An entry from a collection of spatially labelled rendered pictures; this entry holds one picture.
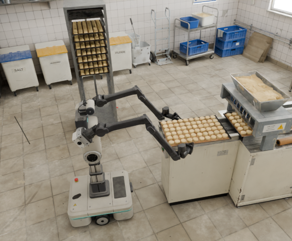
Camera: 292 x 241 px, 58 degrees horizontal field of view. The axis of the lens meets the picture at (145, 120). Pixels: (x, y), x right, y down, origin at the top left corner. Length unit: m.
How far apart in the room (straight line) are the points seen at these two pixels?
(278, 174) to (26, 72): 4.45
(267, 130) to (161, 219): 1.40
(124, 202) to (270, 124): 1.56
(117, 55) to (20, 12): 1.96
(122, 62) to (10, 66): 2.12
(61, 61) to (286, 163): 4.17
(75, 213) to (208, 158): 1.40
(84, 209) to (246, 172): 1.61
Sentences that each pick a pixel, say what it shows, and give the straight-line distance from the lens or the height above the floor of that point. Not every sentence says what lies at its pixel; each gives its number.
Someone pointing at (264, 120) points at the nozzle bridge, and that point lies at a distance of 2.39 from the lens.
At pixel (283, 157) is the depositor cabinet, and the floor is 0.71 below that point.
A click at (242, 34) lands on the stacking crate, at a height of 0.48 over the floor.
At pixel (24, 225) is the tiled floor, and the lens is 3.24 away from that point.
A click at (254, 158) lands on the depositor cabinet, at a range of 2.63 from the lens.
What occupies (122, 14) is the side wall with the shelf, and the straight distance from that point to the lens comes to 6.12.
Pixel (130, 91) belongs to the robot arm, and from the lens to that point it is 2.47.
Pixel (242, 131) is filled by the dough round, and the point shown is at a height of 0.92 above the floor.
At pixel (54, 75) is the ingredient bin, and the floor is 0.28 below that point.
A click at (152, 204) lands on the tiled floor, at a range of 3.09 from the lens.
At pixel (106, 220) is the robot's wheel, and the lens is 2.92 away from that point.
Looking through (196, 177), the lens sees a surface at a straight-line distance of 2.80.
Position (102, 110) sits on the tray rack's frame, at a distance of 4.35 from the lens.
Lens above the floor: 2.45
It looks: 35 degrees down
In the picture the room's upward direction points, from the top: 2 degrees counter-clockwise
